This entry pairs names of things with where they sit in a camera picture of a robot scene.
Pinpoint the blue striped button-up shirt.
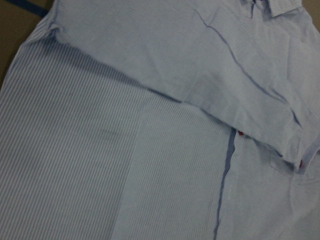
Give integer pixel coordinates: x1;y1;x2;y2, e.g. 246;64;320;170
0;0;320;240

